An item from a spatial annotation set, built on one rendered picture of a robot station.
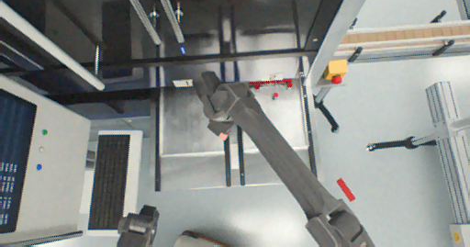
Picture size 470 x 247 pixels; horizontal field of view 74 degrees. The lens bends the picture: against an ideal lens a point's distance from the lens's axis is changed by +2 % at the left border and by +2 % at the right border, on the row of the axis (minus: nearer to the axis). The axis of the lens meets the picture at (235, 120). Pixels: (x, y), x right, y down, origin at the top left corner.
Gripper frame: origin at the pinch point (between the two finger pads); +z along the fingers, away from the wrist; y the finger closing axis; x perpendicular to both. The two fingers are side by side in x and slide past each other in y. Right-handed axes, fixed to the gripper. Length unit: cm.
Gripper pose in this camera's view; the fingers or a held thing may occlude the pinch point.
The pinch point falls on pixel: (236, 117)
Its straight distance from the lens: 96.4
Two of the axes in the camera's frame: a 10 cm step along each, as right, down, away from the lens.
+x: 7.4, 6.0, -3.1
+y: -6.0, 7.9, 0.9
